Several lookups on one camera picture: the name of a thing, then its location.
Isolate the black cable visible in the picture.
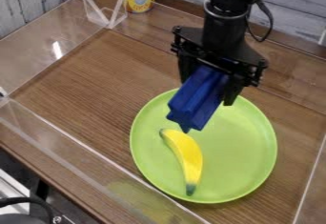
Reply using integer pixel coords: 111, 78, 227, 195
0, 195, 56, 224

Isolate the blue plastic block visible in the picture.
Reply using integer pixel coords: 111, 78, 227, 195
167, 66, 230, 133

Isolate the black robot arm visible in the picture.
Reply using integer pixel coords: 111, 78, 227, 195
171, 0, 269, 106

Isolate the clear acrylic tray wall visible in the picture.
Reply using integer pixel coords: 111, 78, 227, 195
0, 0, 326, 224

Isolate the green round plate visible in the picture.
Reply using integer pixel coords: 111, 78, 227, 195
130, 91, 278, 204

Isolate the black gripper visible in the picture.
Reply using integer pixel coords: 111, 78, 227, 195
171, 12, 267, 106

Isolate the yellow toy banana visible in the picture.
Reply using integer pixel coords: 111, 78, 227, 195
159, 129, 205, 196

